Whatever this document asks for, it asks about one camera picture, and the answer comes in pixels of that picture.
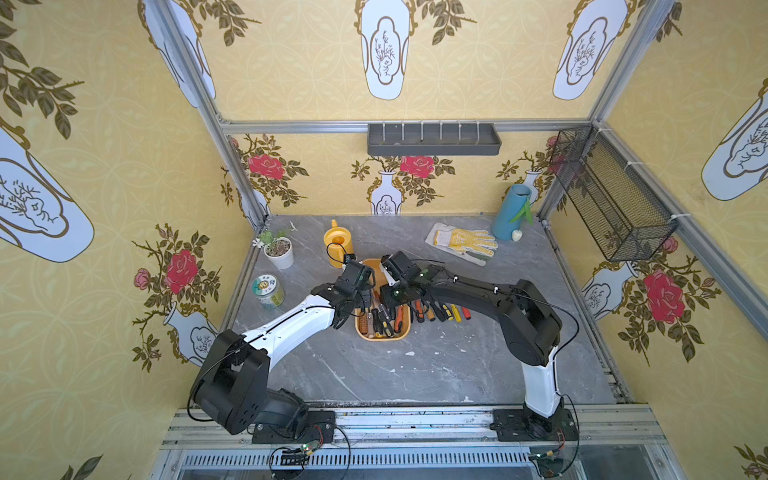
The yellow watering can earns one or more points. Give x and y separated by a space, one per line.
338 244

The orange handled screwdriver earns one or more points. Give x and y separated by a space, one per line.
419 310

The yellow storage box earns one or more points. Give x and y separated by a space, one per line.
374 322

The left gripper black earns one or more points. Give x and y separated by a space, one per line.
363 293

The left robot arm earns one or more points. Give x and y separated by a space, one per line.
232 385

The round tape tin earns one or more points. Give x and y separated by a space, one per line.
268 291

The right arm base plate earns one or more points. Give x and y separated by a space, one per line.
524 425

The black wire mesh basket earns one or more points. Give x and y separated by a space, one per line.
627 220

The black yellow screwdriver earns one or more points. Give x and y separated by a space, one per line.
448 312

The yellow white work glove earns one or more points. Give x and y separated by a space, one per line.
474 246

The black handled screwdriver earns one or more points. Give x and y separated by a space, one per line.
439 312

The yellow handled screwdriver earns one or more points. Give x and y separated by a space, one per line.
456 313

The grey wall shelf rack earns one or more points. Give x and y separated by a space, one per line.
433 138

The teal vase with flower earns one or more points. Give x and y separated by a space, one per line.
515 209

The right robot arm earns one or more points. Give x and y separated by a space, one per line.
530 327

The white potted plant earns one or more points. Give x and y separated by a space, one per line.
276 246

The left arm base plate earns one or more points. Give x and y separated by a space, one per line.
311 425

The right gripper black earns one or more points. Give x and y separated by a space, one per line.
393 293

